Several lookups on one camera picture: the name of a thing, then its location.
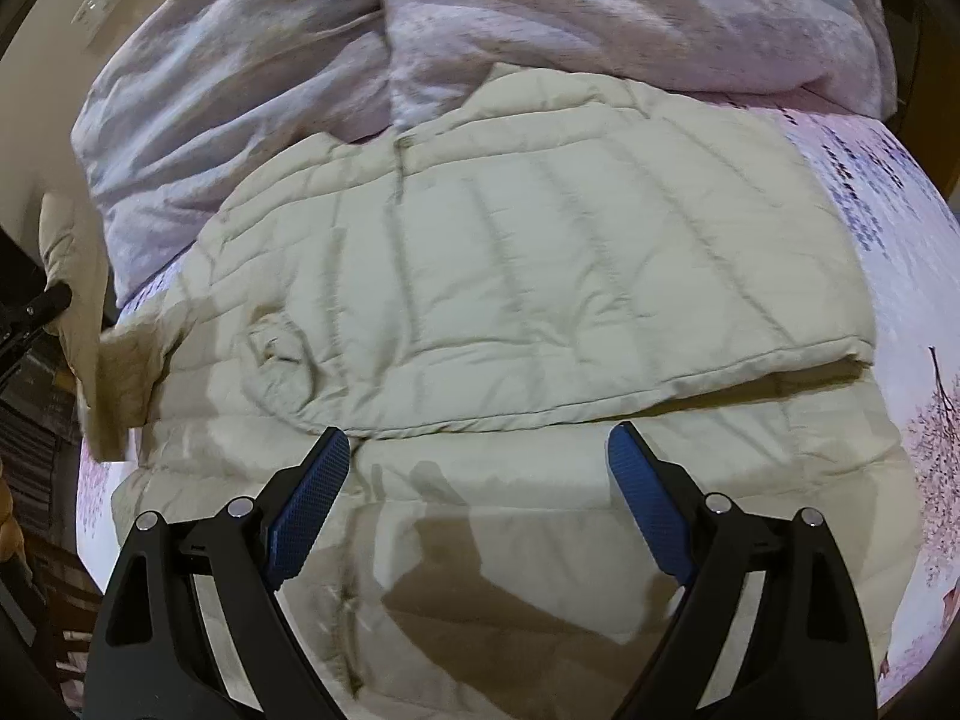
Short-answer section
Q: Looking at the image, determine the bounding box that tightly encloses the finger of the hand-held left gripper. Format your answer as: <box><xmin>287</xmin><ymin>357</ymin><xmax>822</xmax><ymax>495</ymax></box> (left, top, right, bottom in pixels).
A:
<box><xmin>0</xmin><ymin>281</ymin><xmax>74</xmax><ymax>350</ymax></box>

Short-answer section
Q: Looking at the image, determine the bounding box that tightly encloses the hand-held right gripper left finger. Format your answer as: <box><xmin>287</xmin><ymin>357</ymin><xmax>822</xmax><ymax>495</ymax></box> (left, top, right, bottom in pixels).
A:
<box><xmin>82</xmin><ymin>426</ymin><xmax>353</xmax><ymax>720</ymax></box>

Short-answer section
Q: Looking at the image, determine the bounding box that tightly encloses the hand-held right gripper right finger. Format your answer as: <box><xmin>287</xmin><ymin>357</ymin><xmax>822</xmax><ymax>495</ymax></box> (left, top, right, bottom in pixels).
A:
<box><xmin>606</xmin><ymin>421</ymin><xmax>880</xmax><ymax>720</ymax></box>

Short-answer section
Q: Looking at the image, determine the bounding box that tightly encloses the cream puffer jacket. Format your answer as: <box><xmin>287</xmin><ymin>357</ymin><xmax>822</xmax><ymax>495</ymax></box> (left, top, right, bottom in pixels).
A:
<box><xmin>37</xmin><ymin>64</ymin><xmax>923</xmax><ymax>720</ymax></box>

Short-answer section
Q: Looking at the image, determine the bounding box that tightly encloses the pale pink duvet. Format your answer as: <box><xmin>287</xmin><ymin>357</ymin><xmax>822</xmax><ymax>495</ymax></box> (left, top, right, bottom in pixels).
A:
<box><xmin>71</xmin><ymin>0</ymin><xmax>398</xmax><ymax>308</ymax></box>

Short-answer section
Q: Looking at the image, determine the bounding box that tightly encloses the floral bed sheet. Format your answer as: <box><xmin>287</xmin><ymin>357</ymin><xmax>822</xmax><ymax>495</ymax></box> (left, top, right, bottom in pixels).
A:
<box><xmin>75</xmin><ymin>86</ymin><xmax>960</xmax><ymax>720</ymax></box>

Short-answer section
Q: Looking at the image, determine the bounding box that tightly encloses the pale pink pillow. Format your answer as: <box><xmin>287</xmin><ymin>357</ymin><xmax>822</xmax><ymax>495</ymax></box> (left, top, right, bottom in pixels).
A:
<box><xmin>367</xmin><ymin>0</ymin><xmax>901</xmax><ymax>143</ymax></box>

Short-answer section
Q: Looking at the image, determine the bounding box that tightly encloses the white wall switch panel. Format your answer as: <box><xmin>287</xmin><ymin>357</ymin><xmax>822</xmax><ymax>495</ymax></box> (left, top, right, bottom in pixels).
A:
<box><xmin>71</xmin><ymin>0</ymin><xmax>136</xmax><ymax>46</ymax></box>

